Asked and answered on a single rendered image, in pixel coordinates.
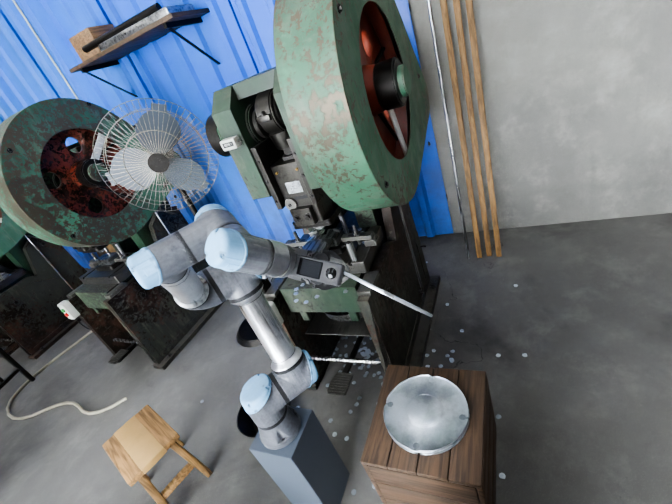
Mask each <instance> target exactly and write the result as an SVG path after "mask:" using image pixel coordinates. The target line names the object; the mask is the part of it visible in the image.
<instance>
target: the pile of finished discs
mask: <svg viewBox="0 0 672 504"><path fill-rule="evenodd" d="M386 400H387V401H386V404H385V406H384V412H383V415H384V422H385V425H386V428H387V430H388V432H389V434H390V436H391V437H392V439H393V440H394V441H395V442H396V443H397V444H398V445H399V446H400V447H401V448H403V449H405V450H406V451H409V452H411V453H414V454H418V453H420V455H436V454H440V453H443V452H446V451H448V450H450V449H451V448H453V447H454V446H455V445H457V444H458V443H459V442H460V441H461V439H462V438H463V437H464V435H465V433H466V431H467V429H468V425H469V418H470V414H469V408H468V404H467V401H466V398H465V396H464V394H463V393H462V391H461V390H460V389H459V388H458V387H457V386H456V385H455V384H454V383H452V382H451V381H449V380H447V379H445V378H443V377H440V376H434V377H432V376H429V375H418V376H414V377H411V378H408V379H406V380H404V381H402V382H401V383H399V384H398V385H397V386H396V387H395V388H394V389H393V390H392V391H391V392H390V394H389V395H388V397H387V399H386Z"/></svg>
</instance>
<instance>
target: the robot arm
mask: <svg viewBox="0 0 672 504"><path fill-rule="evenodd" d="M294 250H295V251H294ZM205 258H206V261H207V262H208V264H209V265H210V266H208V267H207V268H205V269H203V270H201V271H199V272H198V273H196V272H195V271H194V269H193V268H192V266H193V265H194V264H196V263H198V262H200V261H201V260H203V259H205ZM127 265H128V267H129V269H130V271H131V272H132V274H133V276H134V277H135V278H136V280H137V281H138V282H139V284H140V285H141V286H142V287H143V288H145V289H151V288H153V287H155V286H159V285H162V286H163V287H164V288H165V289H166V290H168V291H169V292H170V293H171V294H172V295H173V298H174V300H175V302H176V303H177V304H178V305H179V306H181V307H182V308H185V309H188V310H204V309H209V308H212V307H215V306H217V305H219V304H221V303H223V302H224V301H226V300H229V302H230V303H231V304H233V305H238V306H239V308H240V310H241V311H242V313H243V314H244V316H245V318H246V319H247V321H248V323H249V324H250V326H251V327H252V329H253V331H254V332H255V334H256V335H257V337H258V339H259V340H260V342H261V343H262V345H263V347H264V348H265V350H266V352H267V353H268V355H269V356H270V358H271V360H272V363H271V368H272V370H273V371H272V372H271V373H270V374H268V375H266V374H260V375H259V374H257V375H255V376H253V377H252V378H250V379H249V380H248V381H247V382H246V384H245V385H244V387H243V388H242V392H241V394H240V401H241V404H242V406H243V407H244V410H245V412H246V413H248V415H249V416H250V417H251V419H252V420H253V421H254V423H255V424H256V425H257V427H258V430H259V437H260V440H261V442H262V443H263V444H264V446H265V447H267V448H268V449H271V450H278V449H281V448H284V447H286V446H287V445H289V444H290V443H291V442H292V441H293V440H294V439H295V438H296V436H297V435H298V433H299V430H300V427H301V419H300V416H299V415H298V413H297V411H296V410H295V409H294V408H292V407H290V406H289V405H287V404H288V403H289V402H290V401H291V400H293V399H294V398H295V397H297V396H298V395H299V394H301V393H302V392H303V391H305V390H306V389H307V388H309V387H311V385H312V384H313V383H315V382H316V381H317V379H318V371H317V368H316V366H315V364H314V362H313V360H312V358H311V356H310V355H309V353H308V352H307V351H306V350H301V349H300V348H299V347H294V345H293V344H292V342H291V340H290V339H289V337H288V335H287V333H286V332H285V330H284V328H283V327H282V325H281V323H280V322H279V320H278V318H277V316H276V315H275V313H274V311H273V310H272V308H271V306H270V304H269V303H268V301H267V299H266V298H265V296H264V294H263V292H262V288H263V283H262V281H261V279H267V276H269V277H275V278H277V277H279V278H285V277H288V278H291V279H295V280H299V281H304V282H305V281H306V284H309V285H310V284H311V283H312V288H317V289H320V290H329V289H332V288H334V287H336V286H341V284H342V283H344V282H345V281H346V280H348V279H349V277H348V276H344V271H345V272H347V273H350V269H349V268H348V266H347V264H346V263H345V262H344V261H343V260H342V258H341V257H340V256H339V255H338V254H336V253H335V252H334V251H330V250H324V249H320V252H318V251H316V250H313V251H309V250H304V249H299V248H293V247H291V246H289V245H285V244H284V243H282V242H279V241H274V240H270V239H265V238H262V237H258V236H254V235H251V234H250V233H249V232H248V231H247V230H246V229H245V228H244V227H243V226H242V225H241V224H240V223H239V222H238V221H237V219H236V218H235V216H234V215H233V214H232V213H231V212H230V211H228V210H227V209H226V208H224V207H223V206H221V205H219V204H208V205H205V206H203V207H202V208H200V210H199V211H198V212H197V213H196V215H195V220H194V222H193V223H191V224H189V225H187V226H185V227H183V228H181V229H179V230H178V231H176V232H174V233H172V234H170V235H168V236H166V237H164V238H162V239H160V240H158V241H157V242H155V243H153V244H151V245H149V246H147V247H143V248H141V249H140V251H138V252H136V253H134V254H133V255H131V256H129V257H128V259H127Z"/></svg>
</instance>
